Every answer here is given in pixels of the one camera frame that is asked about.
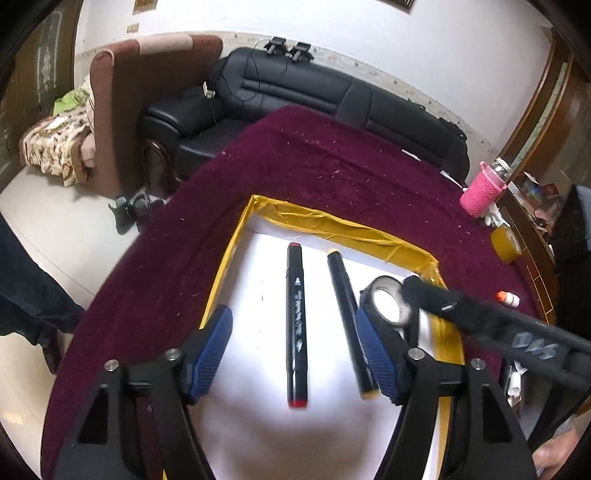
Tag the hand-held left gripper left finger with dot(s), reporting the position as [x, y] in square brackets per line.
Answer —
[212, 350]

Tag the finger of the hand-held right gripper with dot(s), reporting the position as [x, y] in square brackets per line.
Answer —
[438, 300]

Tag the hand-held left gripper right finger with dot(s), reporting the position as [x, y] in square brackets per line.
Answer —
[378, 355]

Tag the black tape roll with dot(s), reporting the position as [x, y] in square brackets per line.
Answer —
[369, 300]

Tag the black marker with yellow cap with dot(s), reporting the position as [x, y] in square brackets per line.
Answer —
[344, 304]

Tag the white tray with yellow rim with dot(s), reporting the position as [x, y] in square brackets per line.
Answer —
[263, 286]

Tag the black marker with red caps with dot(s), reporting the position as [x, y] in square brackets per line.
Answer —
[295, 323]

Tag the person's right hand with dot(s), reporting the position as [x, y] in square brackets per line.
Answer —
[554, 457]

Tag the white paper piece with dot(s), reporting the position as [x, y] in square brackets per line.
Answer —
[515, 385]

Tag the white bottle with orange cap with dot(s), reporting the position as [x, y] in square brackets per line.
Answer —
[510, 301]

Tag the yellow tape roll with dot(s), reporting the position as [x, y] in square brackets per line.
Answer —
[505, 244]

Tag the small white figurine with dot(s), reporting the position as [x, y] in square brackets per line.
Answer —
[493, 216]

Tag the wooden sideboard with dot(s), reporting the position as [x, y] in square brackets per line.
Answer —
[538, 277]

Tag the pink knitted cup holder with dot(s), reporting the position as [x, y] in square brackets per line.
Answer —
[480, 191]

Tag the pile of papers and packets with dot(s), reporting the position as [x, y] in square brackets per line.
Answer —
[538, 198]

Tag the glass jar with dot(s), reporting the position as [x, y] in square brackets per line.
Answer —
[501, 167]

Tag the black cabinet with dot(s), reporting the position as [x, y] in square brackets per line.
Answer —
[575, 240]

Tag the person's dark shoe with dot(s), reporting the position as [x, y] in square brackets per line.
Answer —
[53, 355]

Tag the maroon tablecloth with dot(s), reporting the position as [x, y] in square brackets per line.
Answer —
[323, 161]

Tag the person's dark trouser leg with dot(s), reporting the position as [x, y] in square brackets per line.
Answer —
[27, 286]

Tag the brown armchair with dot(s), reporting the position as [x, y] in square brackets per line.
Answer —
[120, 115]

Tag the white charger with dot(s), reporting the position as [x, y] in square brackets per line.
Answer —
[207, 90]

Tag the black leather sofa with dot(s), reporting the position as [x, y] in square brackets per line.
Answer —
[286, 87]

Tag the floral blanket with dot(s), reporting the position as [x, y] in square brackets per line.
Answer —
[51, 143]

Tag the black clip device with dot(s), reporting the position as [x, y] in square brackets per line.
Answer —
[301, 51]
[276, 46]

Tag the green cloth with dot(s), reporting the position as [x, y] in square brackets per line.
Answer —
[69, 101]

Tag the wooden door frame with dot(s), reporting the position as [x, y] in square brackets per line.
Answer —
[549, 101]

